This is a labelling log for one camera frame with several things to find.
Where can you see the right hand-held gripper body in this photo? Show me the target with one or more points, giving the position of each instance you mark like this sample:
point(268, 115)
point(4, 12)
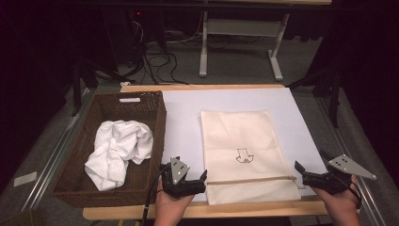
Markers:
point(335, 183)

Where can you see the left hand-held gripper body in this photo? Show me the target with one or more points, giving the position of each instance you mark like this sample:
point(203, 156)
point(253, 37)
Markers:
point(178, 188)

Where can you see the beige mesh laundry bag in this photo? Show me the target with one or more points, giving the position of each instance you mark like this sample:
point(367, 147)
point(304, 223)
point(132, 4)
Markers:
point(238, 132)

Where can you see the white garment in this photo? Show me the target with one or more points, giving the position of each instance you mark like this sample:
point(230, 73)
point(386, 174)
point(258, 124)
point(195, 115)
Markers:
point(119, 141)

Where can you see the brown woven basket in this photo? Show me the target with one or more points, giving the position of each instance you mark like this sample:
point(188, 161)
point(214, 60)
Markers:
point(103, 109)

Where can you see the person's left hand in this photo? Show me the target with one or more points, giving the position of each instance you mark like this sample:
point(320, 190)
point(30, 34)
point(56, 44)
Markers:
point(171, 207)

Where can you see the person's right hand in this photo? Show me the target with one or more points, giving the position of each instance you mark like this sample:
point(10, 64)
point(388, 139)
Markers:
point(342, 204)

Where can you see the white table sheet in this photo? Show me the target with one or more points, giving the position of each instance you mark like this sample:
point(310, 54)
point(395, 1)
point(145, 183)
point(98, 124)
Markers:
point(182, 125)

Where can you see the black stand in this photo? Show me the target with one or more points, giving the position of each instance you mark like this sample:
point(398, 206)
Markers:
point(76, 81)
point(335, 94)

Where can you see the small white clip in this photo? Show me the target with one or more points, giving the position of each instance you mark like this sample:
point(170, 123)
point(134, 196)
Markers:
point(125, 84)

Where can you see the white tape strip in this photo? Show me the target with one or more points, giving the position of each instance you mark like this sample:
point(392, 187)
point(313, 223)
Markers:
point(25, 179)

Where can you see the dark computer tower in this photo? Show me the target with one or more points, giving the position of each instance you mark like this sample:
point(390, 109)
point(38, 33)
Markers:
point(125, 37)

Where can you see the aluminium floor rail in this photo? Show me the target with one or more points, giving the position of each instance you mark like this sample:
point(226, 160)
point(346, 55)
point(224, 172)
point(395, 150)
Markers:
point(53, 157)
point(367, 194)

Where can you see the white metal desk frame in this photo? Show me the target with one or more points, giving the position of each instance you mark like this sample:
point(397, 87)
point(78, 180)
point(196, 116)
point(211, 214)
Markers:
point(203, 47)

